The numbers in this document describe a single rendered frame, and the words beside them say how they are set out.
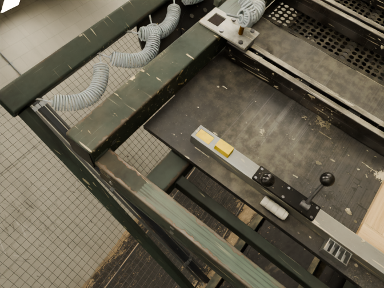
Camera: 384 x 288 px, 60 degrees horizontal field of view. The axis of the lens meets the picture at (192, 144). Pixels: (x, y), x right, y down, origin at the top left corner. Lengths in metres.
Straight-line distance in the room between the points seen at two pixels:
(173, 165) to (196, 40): 0.43
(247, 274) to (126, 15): 1.19
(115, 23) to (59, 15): 4.96
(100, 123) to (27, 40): 5.21
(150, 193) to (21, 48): 5.27
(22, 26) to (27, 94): 4.84
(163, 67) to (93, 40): 0.51
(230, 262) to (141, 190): 0.30
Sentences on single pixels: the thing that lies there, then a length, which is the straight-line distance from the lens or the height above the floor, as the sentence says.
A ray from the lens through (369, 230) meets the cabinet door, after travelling 1.08.
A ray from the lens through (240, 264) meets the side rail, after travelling 0.89.
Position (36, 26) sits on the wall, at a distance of 6.29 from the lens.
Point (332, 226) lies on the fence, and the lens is 1.01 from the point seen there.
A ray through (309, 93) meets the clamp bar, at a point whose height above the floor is 1.54.
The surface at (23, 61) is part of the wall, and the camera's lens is 5.95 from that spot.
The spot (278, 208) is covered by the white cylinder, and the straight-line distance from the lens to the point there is 0.97.
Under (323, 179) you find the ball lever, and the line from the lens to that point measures 0.91.
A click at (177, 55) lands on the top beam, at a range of 1.12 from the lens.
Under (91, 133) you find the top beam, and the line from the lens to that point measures 0.95.
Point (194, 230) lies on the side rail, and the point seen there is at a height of 1.55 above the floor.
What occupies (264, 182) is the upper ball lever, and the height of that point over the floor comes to 1.54.
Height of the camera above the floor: 1.95
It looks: 16 degrees down
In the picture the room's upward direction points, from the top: 40 degrees counter-clockwise
